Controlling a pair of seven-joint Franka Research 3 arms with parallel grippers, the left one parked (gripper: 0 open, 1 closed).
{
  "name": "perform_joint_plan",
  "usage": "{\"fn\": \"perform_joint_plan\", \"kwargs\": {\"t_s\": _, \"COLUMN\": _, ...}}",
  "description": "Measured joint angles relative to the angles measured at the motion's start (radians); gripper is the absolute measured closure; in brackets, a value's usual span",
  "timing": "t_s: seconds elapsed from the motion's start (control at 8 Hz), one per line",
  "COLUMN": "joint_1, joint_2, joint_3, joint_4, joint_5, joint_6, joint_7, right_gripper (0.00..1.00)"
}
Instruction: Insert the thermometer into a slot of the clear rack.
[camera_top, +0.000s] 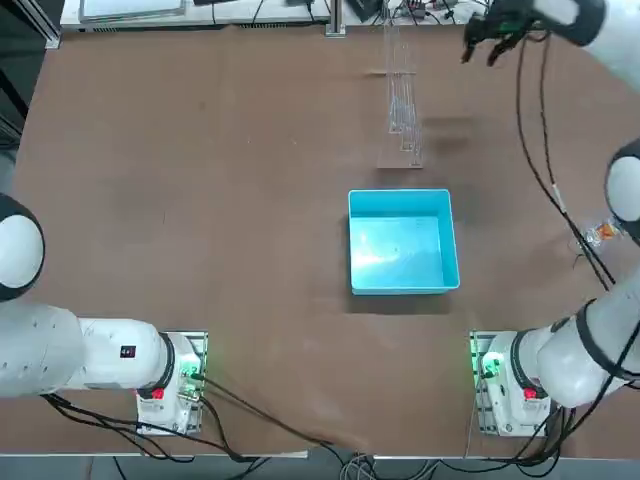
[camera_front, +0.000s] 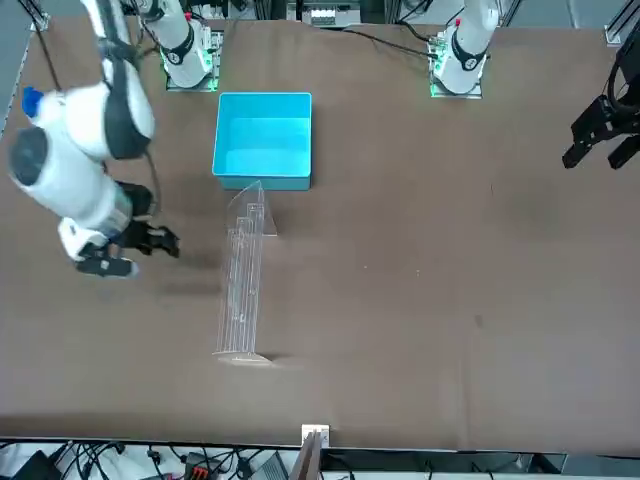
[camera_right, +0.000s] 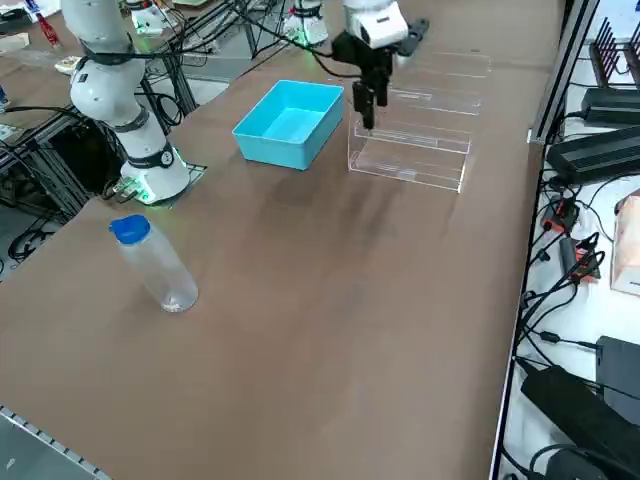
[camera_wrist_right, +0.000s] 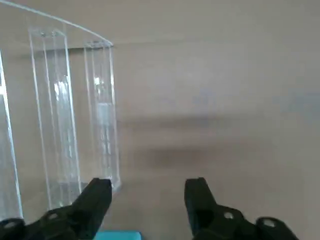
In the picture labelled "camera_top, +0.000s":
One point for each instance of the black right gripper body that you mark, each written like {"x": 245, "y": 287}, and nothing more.
{"x": 505, "y": 12}

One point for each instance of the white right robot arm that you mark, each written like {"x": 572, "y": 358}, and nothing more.
{"x": 565, "y": 360}

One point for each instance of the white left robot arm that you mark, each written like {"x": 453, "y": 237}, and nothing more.
{"x": 75, "y": 350}

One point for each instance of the clear acrylic rack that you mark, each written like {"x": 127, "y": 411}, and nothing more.
{"x": 402, "y": 110}

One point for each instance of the clear wrapper with orange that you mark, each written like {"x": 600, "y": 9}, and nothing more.
{"x": 597, "y": 232}

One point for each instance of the blue plastic bin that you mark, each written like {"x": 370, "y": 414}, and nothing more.
{"x": 400, "y": 245}

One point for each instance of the aluminium frame post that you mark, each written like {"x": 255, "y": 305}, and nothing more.
{"x": 335, "y": 17}

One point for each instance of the metal base plate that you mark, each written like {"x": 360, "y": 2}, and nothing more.
{"x": 480, "y": 400}
{"x": 197, "y": 345}

